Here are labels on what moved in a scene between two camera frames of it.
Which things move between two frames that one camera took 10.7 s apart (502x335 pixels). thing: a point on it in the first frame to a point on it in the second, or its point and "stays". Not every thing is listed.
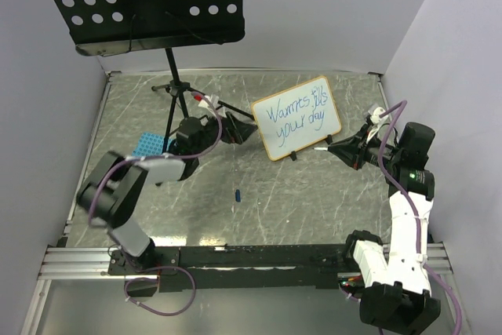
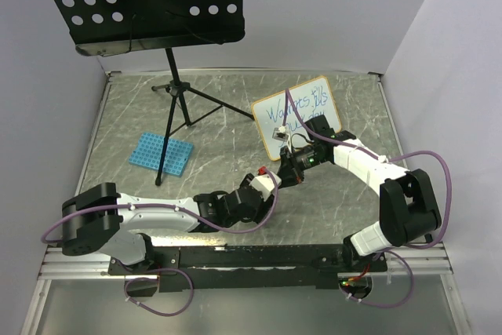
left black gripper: (236, 131) to (259, 213)
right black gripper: (352, 151) to (289, 171)
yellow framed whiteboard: (297, 117) stays
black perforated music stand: (117, 5) stays
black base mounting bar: (209, 267) stays
